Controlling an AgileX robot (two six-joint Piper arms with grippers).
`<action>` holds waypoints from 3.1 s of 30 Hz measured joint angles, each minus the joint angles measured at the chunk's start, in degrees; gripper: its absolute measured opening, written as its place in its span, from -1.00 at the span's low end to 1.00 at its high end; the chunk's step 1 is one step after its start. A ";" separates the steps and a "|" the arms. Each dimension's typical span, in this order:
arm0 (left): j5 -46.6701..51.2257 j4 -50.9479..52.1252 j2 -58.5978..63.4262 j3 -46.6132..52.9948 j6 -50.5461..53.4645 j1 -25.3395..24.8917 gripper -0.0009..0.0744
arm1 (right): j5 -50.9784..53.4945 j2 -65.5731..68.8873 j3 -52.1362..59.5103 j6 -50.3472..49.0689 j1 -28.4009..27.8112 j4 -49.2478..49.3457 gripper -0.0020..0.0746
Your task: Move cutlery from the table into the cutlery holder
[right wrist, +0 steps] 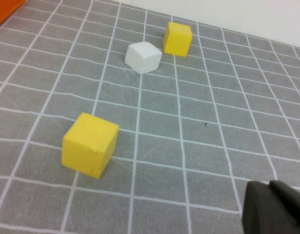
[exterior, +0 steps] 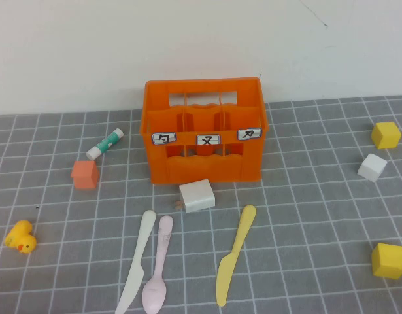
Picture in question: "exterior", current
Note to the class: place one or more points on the paper label knife character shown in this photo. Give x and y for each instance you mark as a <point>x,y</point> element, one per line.
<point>249,133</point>

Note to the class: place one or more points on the white cube block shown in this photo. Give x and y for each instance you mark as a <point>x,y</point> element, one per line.
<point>371,167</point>

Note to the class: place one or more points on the white green glue stick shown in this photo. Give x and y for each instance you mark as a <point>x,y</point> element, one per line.
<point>104,144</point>

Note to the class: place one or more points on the orange house-shaped block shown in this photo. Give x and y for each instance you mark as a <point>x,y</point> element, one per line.
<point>85,175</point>

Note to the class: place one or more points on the paper label fork character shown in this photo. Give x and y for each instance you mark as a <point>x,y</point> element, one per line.
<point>208,140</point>

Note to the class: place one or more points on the yellow cube block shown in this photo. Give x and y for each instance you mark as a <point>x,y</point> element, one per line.
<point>386,135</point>
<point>388,261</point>

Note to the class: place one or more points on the paper label spoon character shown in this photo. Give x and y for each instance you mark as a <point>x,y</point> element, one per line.
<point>163,138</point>

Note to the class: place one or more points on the orange plastic cutlery holder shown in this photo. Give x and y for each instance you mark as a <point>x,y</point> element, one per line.
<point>204,170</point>

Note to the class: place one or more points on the pink plastic spoon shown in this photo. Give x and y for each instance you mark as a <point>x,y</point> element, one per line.
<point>159,255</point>

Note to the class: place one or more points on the white plastic knife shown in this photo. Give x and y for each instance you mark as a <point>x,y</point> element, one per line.
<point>138,255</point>

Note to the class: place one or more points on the yellow rubber duck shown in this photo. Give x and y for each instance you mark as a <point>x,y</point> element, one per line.
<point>21,238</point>

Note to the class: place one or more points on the yellow plastic knife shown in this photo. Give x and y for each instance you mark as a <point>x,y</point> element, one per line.
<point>235,248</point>

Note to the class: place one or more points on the white charger plug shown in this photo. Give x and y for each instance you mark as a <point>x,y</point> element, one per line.
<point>198,196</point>

